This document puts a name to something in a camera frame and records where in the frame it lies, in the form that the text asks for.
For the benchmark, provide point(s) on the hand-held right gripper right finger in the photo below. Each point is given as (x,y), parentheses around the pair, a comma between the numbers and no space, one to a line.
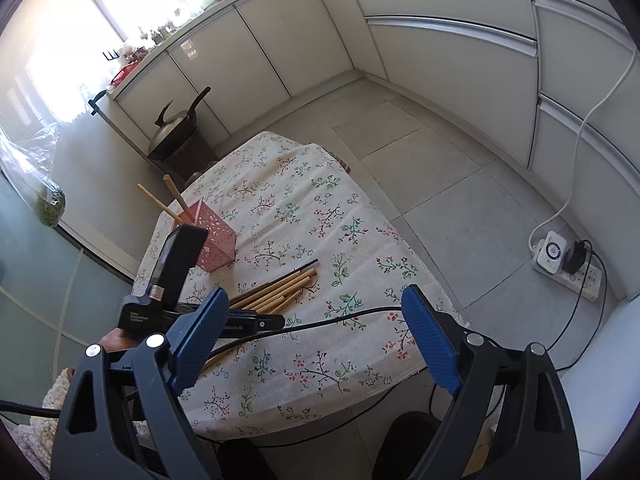
(430,340)

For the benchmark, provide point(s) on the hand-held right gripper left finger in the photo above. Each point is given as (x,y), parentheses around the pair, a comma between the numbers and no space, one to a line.
(200,332)

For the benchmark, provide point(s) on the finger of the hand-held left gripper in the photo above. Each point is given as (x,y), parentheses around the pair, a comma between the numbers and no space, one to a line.
(255,322)

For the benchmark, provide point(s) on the bundle of bamboo chopsticks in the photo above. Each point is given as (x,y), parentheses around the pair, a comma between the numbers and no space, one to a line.
(280,290)

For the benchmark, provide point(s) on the pink perforated utensil holder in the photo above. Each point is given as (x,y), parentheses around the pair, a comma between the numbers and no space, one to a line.
(215,240)

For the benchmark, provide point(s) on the person's left hand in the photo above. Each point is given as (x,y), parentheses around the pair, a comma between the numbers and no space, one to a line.
(117,341)

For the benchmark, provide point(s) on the tan bamboo chopstick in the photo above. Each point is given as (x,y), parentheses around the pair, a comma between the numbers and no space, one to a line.
(155,201)
(175,192)

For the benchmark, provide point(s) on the person's right leg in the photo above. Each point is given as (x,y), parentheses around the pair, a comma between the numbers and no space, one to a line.
(412,447)

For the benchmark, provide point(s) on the person's leg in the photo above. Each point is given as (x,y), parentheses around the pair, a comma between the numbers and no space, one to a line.
(412,447)
(247,462)

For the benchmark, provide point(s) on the brown stool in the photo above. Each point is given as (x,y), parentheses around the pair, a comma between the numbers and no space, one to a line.
(195,155)

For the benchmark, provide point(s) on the black wok with lid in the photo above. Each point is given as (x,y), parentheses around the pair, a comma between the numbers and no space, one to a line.
(172,132)

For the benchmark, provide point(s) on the floral tablecloth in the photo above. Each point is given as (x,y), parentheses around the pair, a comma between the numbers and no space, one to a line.
(310,200)

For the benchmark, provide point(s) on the person's left leg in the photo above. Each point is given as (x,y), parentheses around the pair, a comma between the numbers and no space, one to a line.
(247,462)

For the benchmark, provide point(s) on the plastic bag of greens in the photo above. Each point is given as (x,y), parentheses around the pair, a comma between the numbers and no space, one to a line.
(50,205)

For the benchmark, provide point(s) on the white timer plug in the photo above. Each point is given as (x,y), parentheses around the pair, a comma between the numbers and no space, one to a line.
(551,252)

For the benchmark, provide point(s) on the black power adapter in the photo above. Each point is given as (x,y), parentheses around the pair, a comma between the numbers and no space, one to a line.
(574,260)

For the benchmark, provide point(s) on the white power strip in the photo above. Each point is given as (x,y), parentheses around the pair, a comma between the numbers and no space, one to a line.
(585,282)

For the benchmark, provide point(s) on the black clamp with rod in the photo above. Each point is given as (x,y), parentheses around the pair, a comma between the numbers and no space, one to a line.
(97,100)

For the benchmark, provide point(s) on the white kitchen counter cabinets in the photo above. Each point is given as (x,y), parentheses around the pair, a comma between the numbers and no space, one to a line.
(260,40)

